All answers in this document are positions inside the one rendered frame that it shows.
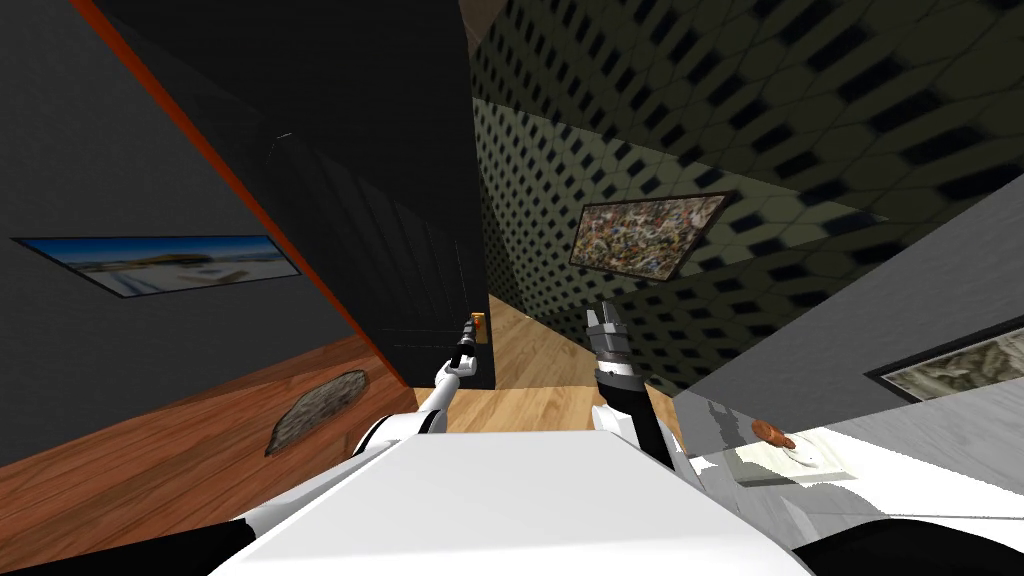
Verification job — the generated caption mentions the grey framed wall picture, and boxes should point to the grey framed wall picture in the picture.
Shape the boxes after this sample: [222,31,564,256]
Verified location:
[863,318,1024,405]

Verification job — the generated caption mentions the colourful abstract wall picture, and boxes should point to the colourful abstract wall picture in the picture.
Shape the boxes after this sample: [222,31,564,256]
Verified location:
[567,191,736,284]

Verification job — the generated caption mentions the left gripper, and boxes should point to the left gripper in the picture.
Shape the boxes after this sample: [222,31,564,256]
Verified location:
[451,319,479,371]

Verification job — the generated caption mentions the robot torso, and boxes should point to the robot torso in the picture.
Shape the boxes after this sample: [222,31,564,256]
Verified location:
[206,430,813,576]

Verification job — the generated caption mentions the black door leaf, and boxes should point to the black door leaf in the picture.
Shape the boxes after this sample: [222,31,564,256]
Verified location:
[91,0,497,393]

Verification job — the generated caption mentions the blue landscape wall picture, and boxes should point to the blue landscape wall picture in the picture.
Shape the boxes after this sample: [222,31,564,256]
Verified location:
[11,233,303,300]

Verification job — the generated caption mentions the grey oval rug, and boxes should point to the grey oval rug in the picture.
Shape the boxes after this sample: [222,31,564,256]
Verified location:
[263,368,372,458]

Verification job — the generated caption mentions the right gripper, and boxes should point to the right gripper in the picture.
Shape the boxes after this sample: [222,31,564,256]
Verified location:
[587,299,634,365]

